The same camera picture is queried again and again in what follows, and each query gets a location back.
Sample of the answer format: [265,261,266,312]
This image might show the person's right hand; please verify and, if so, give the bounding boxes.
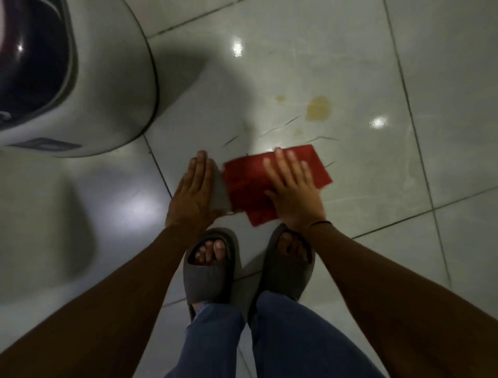
[263,148,327,233]

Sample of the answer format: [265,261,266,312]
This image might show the person's right foot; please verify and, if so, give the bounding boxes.
[277,231,310,262]

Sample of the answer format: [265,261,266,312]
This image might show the person's left foot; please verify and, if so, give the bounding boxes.
[194,239,228,267]

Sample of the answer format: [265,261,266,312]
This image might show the blue jeans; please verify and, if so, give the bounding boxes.
[164,291,386,378]

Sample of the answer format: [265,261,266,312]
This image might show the person's foot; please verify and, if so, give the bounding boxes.
[277,231,310,262]
[194,239,228,267]

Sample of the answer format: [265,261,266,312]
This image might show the person's left forearm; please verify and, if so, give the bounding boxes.
[0,223,196,378]

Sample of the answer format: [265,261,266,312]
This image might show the grey slide sandal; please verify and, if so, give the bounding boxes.
[183,227,243,321]
[247,223,316,317]

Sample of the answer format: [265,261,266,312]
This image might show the white washing machine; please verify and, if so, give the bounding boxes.
[0,0,160,159]

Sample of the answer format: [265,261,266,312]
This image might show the red cleaning cloth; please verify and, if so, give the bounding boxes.
[222,144,334,227]

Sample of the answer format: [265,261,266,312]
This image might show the person's left hand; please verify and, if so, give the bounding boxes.
[165,150,227,231]

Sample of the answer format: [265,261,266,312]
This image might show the person's right forearm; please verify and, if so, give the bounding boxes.
[306,222,498,378]

